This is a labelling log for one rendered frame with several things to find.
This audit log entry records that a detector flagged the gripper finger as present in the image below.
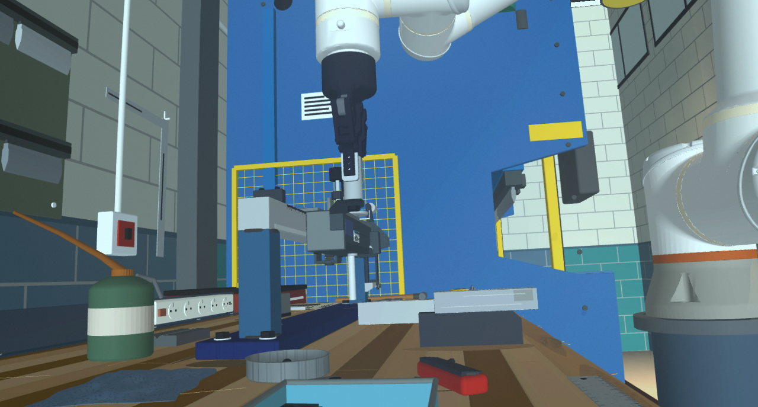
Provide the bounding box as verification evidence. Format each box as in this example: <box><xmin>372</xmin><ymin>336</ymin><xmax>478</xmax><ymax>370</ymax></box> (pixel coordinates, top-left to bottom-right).
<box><xmin>353</xmin><ymin>101</ymin><xmax>370</xmax><ymax>159</ymax></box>
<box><xmin>332</xmin><ymin>95</ymin><xmax>357</xmax><ymax>180</ymax></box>

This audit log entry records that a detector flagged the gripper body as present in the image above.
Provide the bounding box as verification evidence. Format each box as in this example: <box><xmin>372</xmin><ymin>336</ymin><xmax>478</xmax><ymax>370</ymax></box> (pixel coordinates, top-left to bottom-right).
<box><xmin>321</xmin><ymin>50</ymin><xmax>378</xmax><ymax>107</ymax></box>

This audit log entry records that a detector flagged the grey clamp lever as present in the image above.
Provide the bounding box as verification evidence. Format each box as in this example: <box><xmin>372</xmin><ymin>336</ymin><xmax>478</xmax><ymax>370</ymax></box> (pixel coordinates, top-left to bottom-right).
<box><xmin>327</xmin><ymin>165</ymin><xmax>376</xmax><ymax>213</ymax></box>

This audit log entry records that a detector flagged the grey finger carriage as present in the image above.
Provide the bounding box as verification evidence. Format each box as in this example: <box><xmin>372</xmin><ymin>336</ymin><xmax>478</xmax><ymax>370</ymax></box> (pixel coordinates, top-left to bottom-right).
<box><xmin>306</xmin><ymin>208</ymin><xmax>391</xmax><ymax>267</ymax></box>

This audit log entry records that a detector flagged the grey crossbar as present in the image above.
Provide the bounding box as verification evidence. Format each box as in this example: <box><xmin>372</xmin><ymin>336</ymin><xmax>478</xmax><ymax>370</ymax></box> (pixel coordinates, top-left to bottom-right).
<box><xmin>237</xmin><ymin>196</ymin><xmax>310</xmax><ymax>243</ymax></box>

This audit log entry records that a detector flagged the dark flip finger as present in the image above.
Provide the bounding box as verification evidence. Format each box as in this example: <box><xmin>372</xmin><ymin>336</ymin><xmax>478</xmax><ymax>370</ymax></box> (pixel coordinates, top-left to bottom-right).
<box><xmin>364</xmin><ymin>255</ymin><xmax>383</xmax><ymax>293</ymax></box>

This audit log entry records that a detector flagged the light grey gauge block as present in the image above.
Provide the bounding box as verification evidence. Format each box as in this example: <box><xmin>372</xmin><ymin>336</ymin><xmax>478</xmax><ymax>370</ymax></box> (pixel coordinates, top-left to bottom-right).
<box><xmin>433</xmin><ymin>287</ymin><xmax>539</xmax><ymax>315</ymax></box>

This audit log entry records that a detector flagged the dark grey block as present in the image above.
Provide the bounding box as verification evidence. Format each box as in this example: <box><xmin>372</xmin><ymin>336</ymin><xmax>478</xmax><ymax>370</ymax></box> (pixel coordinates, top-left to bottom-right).
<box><xmin>418</xmin><ymin>310</ymin><xmax>525</xmax><ymax>349</ymax></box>

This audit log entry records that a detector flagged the white vent label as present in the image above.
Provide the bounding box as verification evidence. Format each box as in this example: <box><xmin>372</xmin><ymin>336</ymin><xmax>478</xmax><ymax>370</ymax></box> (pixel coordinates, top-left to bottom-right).
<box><xmin>300</xmin><ymin>91</ymin><xmax>334</xmax><ymax>121</ymax></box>

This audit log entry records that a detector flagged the yellow mesh guard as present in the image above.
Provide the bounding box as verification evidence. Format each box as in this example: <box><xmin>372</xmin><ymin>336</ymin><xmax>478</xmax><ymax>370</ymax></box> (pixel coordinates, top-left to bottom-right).
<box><xmin>232</xmin><ymin>153</ymin><xmax>406</xmax><ymax>305</ymax></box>

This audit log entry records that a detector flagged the blue press brake body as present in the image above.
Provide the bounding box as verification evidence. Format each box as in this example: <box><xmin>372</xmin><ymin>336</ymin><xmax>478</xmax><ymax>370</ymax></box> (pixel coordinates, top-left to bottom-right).
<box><xmin>227</xmin><ymin>0</ymin><xmax>626</xmax><ymax>385</ymax></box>

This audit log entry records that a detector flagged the grey steel column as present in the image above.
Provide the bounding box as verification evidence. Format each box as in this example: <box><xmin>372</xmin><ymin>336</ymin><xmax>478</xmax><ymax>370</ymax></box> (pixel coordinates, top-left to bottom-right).
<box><xmin>176</xmin><ymin>0</ymin><xmax>229</xmax><ymax>290</ymax></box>

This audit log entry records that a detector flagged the dark grey press tool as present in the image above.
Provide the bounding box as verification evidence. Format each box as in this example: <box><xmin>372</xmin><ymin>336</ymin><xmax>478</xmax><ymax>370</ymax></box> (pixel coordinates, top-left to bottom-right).
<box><xmin>491</xmin><ymin>168</ymin><xmax>527</xmax><ymax>225</ymax></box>

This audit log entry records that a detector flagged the light grey plate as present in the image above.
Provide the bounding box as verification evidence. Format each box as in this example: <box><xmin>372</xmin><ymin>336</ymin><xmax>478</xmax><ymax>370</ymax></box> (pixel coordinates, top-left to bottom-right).
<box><xmin>358</xmin><ymin>300</ymin><xmax>436</xmax><ymax>326</ymax></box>

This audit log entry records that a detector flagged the dark grey control box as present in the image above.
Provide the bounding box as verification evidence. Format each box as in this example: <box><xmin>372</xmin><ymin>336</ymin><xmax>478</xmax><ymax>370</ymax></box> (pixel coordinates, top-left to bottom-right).
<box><xmin>558</xmin><ymin>131</ymin><xmax>600</xmax><ymax>205</ymax></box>

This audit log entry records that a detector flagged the white conduit pipe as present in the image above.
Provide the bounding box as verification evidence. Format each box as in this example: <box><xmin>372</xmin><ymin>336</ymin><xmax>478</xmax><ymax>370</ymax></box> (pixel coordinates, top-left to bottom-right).
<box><xmin>113</xmin><ymin>0</ymin><xmax>133</xmax><ymax>214</ymax></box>

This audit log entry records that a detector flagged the white power strip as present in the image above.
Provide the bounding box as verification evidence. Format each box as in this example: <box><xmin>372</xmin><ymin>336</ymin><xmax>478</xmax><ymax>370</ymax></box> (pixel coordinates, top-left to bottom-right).
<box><xmin>153</xmin><ymin>288</ymin><xmax>241</xmax><ymax>326</ymax></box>

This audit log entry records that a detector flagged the red black tool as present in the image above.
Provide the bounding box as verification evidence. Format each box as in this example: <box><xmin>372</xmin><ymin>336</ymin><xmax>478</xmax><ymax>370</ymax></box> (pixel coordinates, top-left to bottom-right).
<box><xmin>417</xmin><ymin>356</ymin><xmax>490</xmax><ymax>395</ymax></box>

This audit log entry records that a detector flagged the blue tray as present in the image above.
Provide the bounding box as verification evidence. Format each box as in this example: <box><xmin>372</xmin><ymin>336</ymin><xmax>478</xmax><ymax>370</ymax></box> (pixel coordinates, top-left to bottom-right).
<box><xmin>242</xmin><ymin>377</ymin><xmax>439</xmax><ymax>407</ymax></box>

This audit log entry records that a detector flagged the green oil can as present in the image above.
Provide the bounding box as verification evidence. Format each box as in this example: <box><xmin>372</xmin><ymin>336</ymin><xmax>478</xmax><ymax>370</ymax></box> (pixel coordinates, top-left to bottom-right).
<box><xmin>12</xmin><ymin>210</ymin><xmax>156</xmax><ymax>362</ymax></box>

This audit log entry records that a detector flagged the window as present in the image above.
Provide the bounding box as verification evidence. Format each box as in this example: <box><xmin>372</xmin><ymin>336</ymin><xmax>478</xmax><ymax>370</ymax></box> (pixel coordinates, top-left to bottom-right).
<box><xmin>606</xmin><ymin>0</ymin><xmax>712</xmax><ymax>89</ymax></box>

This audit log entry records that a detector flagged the grey cloth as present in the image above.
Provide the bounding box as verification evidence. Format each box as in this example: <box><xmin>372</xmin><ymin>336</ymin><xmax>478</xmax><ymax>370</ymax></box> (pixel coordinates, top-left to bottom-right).
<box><xmin>26</xmin><ymin>367</ymin><xmax>218</xmax><ymax>407</ymax></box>

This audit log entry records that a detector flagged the steel ruler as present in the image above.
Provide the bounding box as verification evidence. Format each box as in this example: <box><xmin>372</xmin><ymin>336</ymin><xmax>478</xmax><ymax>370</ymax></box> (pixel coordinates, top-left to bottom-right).
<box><xmin>567</xmin><ymin>374</ymin><xmax>641</xmax><ymax>407</ymax></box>

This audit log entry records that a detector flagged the blue backgauge post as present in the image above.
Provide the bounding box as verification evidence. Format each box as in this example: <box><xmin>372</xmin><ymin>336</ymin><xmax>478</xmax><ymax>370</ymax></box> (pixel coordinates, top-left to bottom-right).
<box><xmin>237</xmin><ymin>187</ymin><xmax>286</xmax><ymax>340</ymax></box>

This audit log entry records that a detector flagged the dark blue base rail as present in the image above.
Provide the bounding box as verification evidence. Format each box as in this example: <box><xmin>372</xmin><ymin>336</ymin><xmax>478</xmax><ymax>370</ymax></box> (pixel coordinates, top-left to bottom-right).
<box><xmin>195</xmin><ymin>303</ymin><xmax>363</xmax><ymax>361</ymax></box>

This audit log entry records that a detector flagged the yellow post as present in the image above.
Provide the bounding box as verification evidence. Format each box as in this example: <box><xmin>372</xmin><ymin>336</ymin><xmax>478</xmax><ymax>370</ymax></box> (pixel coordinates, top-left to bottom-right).
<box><xmin>541</xmin><ymin>155</ymin><xmax>567</xmax><ymax>272</ymax></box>

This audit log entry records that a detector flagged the grey ring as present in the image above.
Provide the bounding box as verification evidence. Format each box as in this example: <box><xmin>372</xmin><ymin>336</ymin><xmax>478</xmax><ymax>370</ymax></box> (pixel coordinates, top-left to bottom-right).
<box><xmin>245</xmin><ymin>348</ymin><xmax>331</xmax><ymax>383</ymax></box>

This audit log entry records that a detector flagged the white red switch box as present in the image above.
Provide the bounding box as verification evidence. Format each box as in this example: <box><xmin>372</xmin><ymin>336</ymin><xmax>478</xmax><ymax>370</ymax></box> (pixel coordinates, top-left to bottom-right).
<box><xmin>97</xmin><ymin>211</ymin><xmax>139</xmax><ymax>257</ymax></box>

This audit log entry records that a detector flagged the dark green wall rack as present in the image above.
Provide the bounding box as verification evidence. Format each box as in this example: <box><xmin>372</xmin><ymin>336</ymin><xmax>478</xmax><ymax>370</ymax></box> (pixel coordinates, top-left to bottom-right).
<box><xmin>0</xmin><ymin>0</ymin><xmax>79</xmax><ymax>222</ymax></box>

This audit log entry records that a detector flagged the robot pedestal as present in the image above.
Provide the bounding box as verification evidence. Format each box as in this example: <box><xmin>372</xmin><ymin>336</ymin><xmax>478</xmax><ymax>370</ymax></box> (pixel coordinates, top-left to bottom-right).
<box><xmin>632</xmin><ymin>310</ymin><xmax>758</xmax><ymax>407</ymax></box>

